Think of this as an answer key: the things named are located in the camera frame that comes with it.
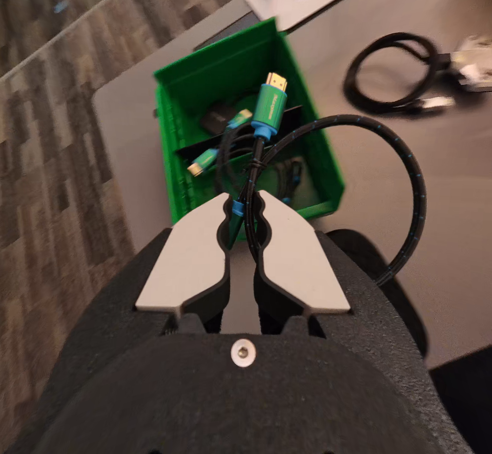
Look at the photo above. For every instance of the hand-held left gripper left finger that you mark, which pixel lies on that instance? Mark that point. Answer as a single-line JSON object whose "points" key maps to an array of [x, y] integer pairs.
{"points": [[184, 269]]}

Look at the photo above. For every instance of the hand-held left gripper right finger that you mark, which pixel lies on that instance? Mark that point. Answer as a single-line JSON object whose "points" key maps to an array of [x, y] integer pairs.
{"points": [[304, 269]]}

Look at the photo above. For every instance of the green plastic bin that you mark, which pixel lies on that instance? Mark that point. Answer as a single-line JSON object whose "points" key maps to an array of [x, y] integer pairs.
{"points": [[177, 177]]}

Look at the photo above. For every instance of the black flat panel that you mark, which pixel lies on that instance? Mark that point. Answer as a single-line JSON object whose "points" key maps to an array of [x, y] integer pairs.
{"points": [[207, 146]]}

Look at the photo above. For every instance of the black mat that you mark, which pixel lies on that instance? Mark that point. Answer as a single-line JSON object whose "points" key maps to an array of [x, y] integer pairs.
{"points": [[231, 27]]}

